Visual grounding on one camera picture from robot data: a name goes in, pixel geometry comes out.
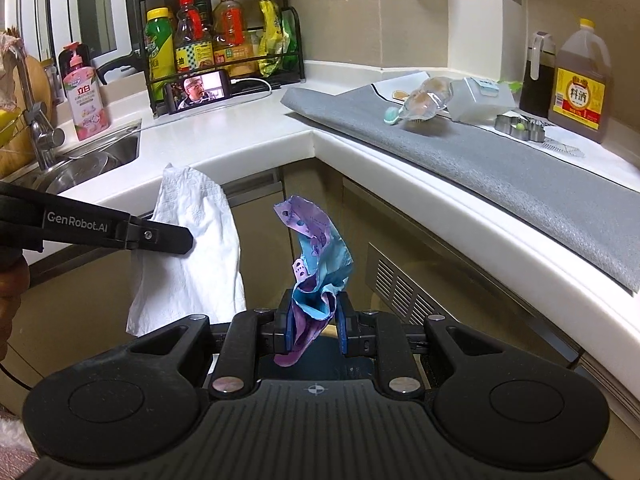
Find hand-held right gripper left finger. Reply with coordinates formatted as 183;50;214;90
131;291;298;401

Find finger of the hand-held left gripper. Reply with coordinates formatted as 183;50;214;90
129;216;193;256

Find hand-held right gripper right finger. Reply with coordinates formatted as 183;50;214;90
335;299;506;397

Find white paper tissue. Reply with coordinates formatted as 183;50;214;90
125;162;248;337

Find purple blue wrapper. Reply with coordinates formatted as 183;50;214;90
272;195;355;367

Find person's left hand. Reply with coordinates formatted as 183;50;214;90
0;259;29;361

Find steel kitchen sink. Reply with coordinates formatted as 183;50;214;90
30;119;143;196

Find cabinet vent grille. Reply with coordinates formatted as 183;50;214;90
367;242;448;323

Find steel faucet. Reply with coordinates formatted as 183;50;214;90
7;42;66;171

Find pink dish soap bottle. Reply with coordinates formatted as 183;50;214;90
59;41;111;142

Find wooden cutting board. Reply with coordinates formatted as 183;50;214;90
0;52;53;176

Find black smartphone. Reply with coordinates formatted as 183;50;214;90
164;70;235;115

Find green yellow plastic bottle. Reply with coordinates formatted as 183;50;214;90
145;7;177;81

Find red cap vinegar bottle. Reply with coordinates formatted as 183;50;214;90
174;0;215;72

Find grey fabric mat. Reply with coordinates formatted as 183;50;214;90
280;85;640;292

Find orange cooking oil bottle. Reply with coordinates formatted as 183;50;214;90
212;0;256;65

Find yellow snack packet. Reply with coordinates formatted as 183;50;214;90
257;0;286;58

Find clear printed plastic bag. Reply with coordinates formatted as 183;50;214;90
400;76;453;122

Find white printed mat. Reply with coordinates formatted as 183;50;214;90
370;70;640;181

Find metal cookie cutter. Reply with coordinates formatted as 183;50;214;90
494;114;548;142

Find white translucent plastic box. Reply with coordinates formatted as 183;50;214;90
446;77;516;124

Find dark oil dispenser bottle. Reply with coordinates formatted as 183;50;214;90
519;31;557;118

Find cooking wine jug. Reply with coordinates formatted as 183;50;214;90
547;18;614;144

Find white charging cable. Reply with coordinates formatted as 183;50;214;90
229;77;273;97

